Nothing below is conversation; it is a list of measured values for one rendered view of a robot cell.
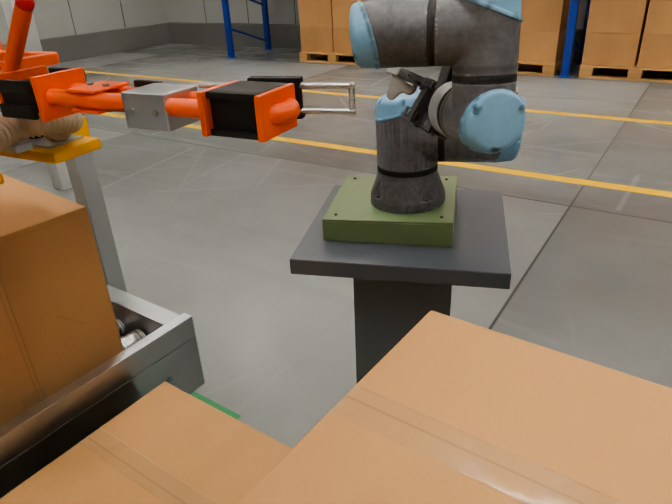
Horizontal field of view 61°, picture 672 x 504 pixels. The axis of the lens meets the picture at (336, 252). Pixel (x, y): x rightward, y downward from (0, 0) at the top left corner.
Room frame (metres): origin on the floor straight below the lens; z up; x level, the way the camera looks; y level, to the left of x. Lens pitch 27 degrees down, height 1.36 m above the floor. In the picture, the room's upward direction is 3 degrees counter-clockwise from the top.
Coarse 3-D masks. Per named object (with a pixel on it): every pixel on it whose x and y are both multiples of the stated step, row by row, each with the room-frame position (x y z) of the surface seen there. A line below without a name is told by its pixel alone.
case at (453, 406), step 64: (448, 320) 0.61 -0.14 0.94; (384, 384) 0.49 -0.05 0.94; (448, 384) 0.48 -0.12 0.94; (512, 384) 0.48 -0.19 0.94; (576, 384) 0.48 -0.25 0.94; (640, 384) 0.47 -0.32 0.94; (320, 448) 0.40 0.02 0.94; (384, 448) 0.40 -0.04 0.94; (448, 448) 0.39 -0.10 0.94; (512, 448) 0.39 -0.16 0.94; (576, 448) 0.39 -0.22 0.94; (640, 448) 0.38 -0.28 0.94
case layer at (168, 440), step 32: (160, 384) 0.99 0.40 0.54; (128, 416) 0.90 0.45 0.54; (160, 416) 0.89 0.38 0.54; (192, 416) 0.89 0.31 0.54; (224, 416) 0.88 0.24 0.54; (96, 448) 0.81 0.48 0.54; (128, 448) 0.81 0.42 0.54; (160, 448) 0.80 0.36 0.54; (192, 448) 0.80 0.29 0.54; (224, 448) 0.80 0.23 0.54; (256, 448) 0.79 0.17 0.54; (288, 448) 0.79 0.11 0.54; (32, 480) 0.74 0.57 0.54; (64, 480) 0.74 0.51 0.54; (96, 480) 0.73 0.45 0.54; (128, 480) 0.73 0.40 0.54; (160, 480) 0.73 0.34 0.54; (192, 480) 0.72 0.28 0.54; (224, 480) 0.72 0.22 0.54; (256, 480) 0.72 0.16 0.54
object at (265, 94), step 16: (240, 80) 0.69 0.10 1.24; (208, 96) 0.64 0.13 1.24; (224, 96) 0.63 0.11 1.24; (240, 96) 0.62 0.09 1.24; (256, 96) 0.60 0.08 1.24; (272, 96) 0.62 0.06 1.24; (288, 96) 0.65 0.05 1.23; (208, 112) 0.64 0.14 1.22; (224, 112) 0.63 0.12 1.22; (240, 112) 0.62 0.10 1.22; (256, 112) 0.60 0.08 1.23; (208, 128) 0.64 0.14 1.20; (224, 128) 0.64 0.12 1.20; (240, 128) 0.63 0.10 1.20; (256, 128) 0.62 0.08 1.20; (272, 128) 0.62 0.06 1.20; (288, 128) 0.64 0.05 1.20
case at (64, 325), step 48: (0, 192) 1.17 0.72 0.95; (48, 192) 1.15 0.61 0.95; (0, 240) 0.93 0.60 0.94; (48, 240) 0.99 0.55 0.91; (0, 288) 0.91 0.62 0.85; (48, 288) 0.97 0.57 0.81; (96, 288) 1.04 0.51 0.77; (0, 336) 0.89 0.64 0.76; (48, 336) 0.95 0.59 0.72; (96, 336) 1.02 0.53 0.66; (0, 384) 0.87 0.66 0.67; (48, 384) 0.93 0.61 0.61
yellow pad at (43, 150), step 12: (36, 144) 0.94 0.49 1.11; (48, 144) 0.93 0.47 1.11; (60, 144) 0.94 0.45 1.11; (72, 144) 0.94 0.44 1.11; (84, 144) 0.95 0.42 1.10; (96, 144) 0.97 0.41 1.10; (12, 156) 0.95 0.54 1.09; (24, 156) 0.93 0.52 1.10; (36, 156) 0.92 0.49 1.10; (48, 156) 0.90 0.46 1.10; (60, 156) 0.91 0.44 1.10; (72, 156) 0.93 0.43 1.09
